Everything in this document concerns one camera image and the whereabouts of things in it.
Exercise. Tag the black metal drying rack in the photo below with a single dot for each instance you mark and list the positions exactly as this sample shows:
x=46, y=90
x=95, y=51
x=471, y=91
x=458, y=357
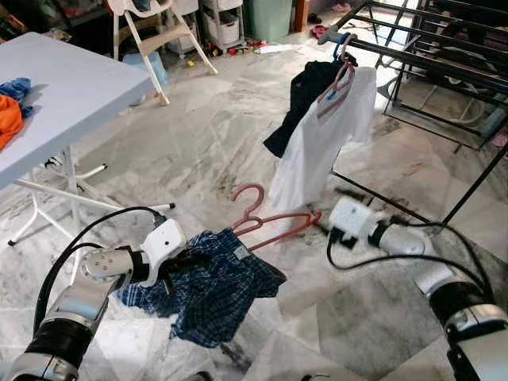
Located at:
x=421, y=63

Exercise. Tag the terracotta plastic clothes hanger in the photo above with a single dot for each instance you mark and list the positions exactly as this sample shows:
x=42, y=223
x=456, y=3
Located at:
x=315, y=217

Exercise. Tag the black hanging garment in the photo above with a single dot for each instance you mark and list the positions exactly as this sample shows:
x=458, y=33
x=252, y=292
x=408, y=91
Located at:
x=305, y=95

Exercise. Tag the light blue plastic box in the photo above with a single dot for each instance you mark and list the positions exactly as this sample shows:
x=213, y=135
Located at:
x=152, y=67

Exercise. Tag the green plastic bin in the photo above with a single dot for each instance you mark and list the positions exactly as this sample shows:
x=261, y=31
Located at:
x=268, y=17

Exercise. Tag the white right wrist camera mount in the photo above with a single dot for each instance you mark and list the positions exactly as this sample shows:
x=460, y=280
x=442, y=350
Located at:
x=353, y=218

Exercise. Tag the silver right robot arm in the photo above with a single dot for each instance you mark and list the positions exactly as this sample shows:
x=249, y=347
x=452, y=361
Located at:
x=460, y=309

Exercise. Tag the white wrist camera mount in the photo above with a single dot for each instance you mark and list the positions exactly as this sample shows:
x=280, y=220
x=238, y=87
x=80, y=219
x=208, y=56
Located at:
x=353, y=218
x=164, y=242

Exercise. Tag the dusty pink clothes hanger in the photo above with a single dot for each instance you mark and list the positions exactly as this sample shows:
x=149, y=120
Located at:
x=343, y=86

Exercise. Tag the orange printed t-shirt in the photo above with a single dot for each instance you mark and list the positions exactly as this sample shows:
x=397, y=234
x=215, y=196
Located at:
x=8, y=119

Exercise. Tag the white hanging garment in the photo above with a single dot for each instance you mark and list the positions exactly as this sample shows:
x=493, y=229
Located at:
x=313, y=159

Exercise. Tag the blue crumpled cloth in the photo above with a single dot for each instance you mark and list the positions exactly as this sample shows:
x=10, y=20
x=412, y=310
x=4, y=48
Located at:
x=17, y=91

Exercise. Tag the white beige baby high chair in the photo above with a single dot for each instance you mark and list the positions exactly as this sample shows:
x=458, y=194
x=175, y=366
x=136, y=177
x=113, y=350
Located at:
x=155, y=36

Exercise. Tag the blue plastic clothes hanger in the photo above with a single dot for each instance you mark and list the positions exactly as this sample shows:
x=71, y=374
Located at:
x=344, y=46

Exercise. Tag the white paper sheet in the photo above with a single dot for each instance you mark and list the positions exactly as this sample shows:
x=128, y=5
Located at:
x=274, y=48

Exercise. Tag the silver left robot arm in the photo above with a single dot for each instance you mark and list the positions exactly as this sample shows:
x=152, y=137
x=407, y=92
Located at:
x=103, y=266

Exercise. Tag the white drawer trolley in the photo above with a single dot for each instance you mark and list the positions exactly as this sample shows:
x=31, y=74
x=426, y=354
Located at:
x=222, y=24

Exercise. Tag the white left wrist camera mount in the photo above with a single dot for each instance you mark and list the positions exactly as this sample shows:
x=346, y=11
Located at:
x=164, y=242

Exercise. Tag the blue plaid garment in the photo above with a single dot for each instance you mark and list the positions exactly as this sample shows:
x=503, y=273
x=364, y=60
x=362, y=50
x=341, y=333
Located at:
x=214, y=294

